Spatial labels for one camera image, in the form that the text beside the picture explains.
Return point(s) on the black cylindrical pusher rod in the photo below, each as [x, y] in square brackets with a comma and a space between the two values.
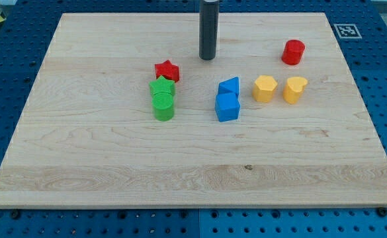
[208, 28]

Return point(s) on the yellow hexagon block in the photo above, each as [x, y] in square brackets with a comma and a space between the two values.
[264, 88]

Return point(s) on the green cylinder block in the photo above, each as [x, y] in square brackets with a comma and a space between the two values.
[163, 106]

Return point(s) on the blue cube block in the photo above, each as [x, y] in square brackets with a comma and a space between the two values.
[227, 107]

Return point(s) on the green star block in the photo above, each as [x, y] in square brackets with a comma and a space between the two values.
[162, 85]

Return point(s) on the blue triangle block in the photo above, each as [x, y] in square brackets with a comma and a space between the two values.
[229, 86]

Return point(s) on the red star block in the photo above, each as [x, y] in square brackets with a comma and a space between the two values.
[167, 70]

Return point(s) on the light wooden board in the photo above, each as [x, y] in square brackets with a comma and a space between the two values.
[87, 137]

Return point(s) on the yellow heart block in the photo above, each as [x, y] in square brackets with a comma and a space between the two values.
[294, 89]

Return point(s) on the red cylinder block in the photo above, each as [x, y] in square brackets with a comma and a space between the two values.
[293, 51]

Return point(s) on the white fiducial marker tag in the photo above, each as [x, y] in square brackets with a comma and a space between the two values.
[347, 31]

